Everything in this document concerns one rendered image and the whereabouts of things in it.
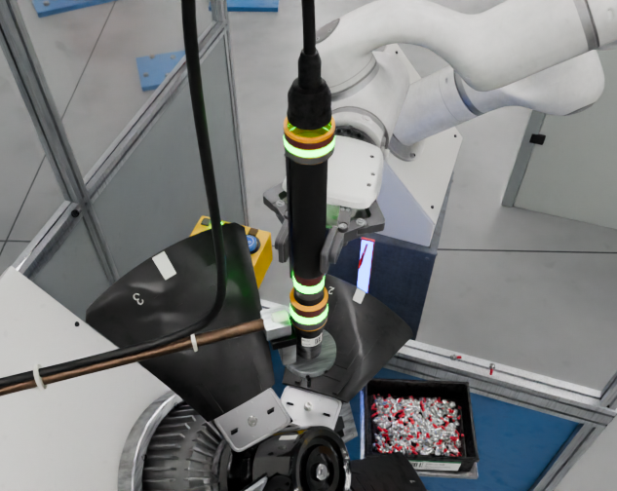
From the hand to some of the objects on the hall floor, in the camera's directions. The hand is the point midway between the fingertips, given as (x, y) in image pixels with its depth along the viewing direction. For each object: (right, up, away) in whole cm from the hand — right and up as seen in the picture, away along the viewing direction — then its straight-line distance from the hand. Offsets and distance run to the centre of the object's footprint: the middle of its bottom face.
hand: (308, 245), depth 64 cm
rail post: (+62, -88, +129) cm, 168 cm away
